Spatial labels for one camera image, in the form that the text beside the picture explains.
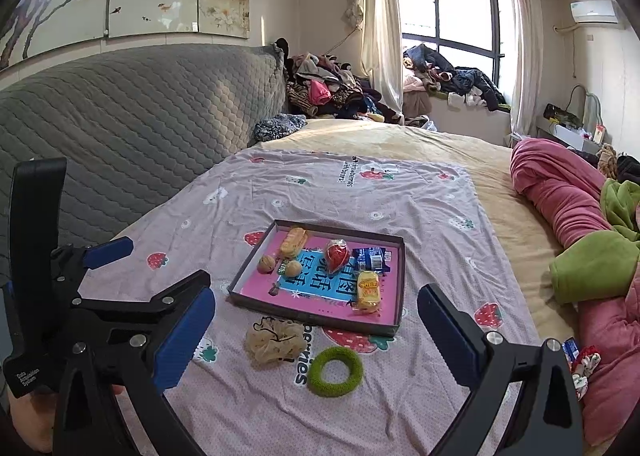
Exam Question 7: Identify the snack packets by quilt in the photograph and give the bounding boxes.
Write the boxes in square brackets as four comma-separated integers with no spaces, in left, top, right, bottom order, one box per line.
[570,346,602,402]

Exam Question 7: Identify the red snack packet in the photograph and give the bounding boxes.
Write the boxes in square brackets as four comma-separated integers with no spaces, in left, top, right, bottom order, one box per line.
[324,238,352,271]

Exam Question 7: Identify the black framed window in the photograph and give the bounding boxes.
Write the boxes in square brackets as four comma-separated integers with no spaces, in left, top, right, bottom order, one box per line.
[395,0,513,106]

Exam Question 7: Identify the yellow snack packet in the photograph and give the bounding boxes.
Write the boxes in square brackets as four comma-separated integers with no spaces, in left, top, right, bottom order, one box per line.
[352,270,383,314]

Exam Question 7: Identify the strawberry printed pink sheet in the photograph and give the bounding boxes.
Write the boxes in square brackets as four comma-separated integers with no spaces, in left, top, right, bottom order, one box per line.
[75,151,543,456]

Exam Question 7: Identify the pink cardboard box tray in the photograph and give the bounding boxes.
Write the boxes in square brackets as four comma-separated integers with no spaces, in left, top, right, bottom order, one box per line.
[227,219,406,338]

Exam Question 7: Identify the pile of clothes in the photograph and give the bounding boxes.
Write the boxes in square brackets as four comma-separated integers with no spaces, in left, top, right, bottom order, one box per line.
[282,38,406,125]

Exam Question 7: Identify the green blanket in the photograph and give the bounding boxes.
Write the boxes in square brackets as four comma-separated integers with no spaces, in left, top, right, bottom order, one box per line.
[549,178,640,305]

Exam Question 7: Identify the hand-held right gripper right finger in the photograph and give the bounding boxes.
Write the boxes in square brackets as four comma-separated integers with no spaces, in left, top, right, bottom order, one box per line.
[416,283,586,456]

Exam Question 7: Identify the white air conditioner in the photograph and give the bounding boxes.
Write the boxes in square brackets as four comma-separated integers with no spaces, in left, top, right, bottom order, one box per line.
[570,0,618,25]

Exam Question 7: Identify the cluttered dresser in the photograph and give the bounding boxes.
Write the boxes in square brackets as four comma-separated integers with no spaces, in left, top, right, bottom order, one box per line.
[536,103,603,154]

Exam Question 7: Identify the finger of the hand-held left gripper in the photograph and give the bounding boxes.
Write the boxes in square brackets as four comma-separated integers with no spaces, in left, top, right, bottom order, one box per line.
[75,269,211,343]
[81,237,135,270]

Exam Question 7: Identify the dark patterned cloth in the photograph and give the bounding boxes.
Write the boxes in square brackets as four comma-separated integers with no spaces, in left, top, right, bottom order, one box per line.
[254,113,308,143]

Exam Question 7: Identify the plain cream curtain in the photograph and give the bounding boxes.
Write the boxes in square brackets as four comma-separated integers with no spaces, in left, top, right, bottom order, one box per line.
[507,0,545,147]

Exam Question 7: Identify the person's left forearm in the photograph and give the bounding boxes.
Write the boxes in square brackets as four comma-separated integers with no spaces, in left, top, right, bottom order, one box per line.
[7,391,56,453]

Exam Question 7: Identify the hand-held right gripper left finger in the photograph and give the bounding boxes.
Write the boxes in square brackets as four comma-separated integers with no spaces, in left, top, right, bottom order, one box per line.
[52,287,217,456]

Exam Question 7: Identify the black cloth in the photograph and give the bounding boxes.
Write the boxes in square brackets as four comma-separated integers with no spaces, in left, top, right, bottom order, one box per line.
[616,155,640,184]

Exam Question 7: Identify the green fuzzy ring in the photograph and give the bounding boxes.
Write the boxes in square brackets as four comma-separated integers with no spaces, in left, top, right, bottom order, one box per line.
[306,347,364,398]

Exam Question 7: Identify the grey quilted headboard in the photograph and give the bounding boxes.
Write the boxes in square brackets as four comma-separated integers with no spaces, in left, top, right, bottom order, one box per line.
[0,43,288,281]

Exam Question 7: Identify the cream curtain with tieback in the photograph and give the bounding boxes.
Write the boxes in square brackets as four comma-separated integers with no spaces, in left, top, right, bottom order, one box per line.
[342,0,405,111]

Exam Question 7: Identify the beige mesh scrunchie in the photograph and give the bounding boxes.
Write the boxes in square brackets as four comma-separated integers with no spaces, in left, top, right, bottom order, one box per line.
[245,315,307,364]

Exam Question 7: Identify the bread roll snack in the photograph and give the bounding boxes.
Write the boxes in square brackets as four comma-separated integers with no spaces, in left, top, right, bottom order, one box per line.
[279,227,310,259]

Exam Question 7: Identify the beige knitted cloth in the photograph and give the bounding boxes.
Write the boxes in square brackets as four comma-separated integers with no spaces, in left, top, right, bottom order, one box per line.
[597,143,618,179]

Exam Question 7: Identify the oval mirror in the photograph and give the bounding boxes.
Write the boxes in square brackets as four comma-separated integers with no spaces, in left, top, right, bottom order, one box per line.
[570,84,601,129]

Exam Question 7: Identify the bed with yellow sheet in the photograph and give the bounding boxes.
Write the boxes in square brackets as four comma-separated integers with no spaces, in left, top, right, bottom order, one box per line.
[260,118,583,352]

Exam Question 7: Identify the pink quilt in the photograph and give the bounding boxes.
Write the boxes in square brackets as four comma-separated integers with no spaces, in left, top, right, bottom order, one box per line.
[510,137,640,447]

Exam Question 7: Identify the blue snack packet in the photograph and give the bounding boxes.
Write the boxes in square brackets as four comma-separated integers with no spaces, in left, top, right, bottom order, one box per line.
[352,246,392,274]

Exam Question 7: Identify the clothes on window sill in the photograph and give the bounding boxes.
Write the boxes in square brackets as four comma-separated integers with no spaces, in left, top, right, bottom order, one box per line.
[402,43,507,112]

